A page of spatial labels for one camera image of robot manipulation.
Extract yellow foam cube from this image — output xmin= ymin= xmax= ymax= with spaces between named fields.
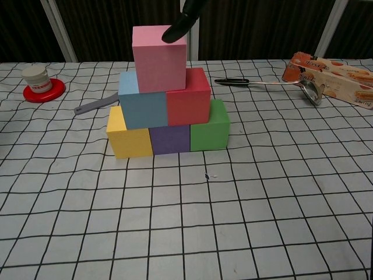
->
xmin=106 ymin=105 xmax=154 ymax=159

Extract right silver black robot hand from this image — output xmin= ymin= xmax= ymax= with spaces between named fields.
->
xmin=161 ymin=0 xmax=209 ymax=44

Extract white black-grid tablecloth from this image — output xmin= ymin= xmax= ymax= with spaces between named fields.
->
xmin=0 ymin=58 xmax=373 ymax=280

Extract steel ladle black handle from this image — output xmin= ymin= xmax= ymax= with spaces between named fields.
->
xmin=214 ymin=78 xmax=324 ymax=106

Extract grey brush black bristles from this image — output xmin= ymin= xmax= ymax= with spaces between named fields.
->
xmin=73 ymin=92 xmax=120 ymax=115

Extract pink foam cube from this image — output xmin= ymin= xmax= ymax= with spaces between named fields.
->
xmin=132 ymin=24 xmax=187 ymax=93

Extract green foam cube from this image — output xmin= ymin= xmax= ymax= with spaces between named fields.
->
xmin=189 ymin=99 xmax=231 ymax=152

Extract orange biscuit box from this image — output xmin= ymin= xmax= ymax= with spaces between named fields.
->
xmin=281 ymin=51 xmax=373 ymax=109

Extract white plastic jar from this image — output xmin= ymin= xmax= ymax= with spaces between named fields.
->
xmin=21 ymin=65 xmax=52 ymax=93

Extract red round disc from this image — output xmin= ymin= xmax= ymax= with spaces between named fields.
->
xmin=23 ymin=78 xmax=66 ymax=103

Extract red foam cube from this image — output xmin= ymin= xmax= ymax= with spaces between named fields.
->
xmin=166 ymin=67 xmax=212 ymax=127

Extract purple foam cube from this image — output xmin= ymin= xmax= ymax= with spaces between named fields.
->
xmin=149 ymin=125 xmax=192 ymax=155

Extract light blue foam cube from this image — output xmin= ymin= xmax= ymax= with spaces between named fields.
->
xmin=118 ymin=71 xmax=169 ymax=130

